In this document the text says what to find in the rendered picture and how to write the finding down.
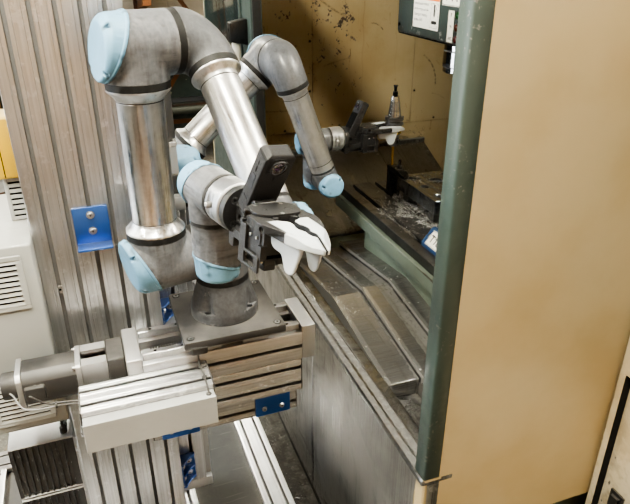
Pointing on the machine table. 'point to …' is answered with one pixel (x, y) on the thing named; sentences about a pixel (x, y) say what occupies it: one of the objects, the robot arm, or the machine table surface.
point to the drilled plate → (423, 189)
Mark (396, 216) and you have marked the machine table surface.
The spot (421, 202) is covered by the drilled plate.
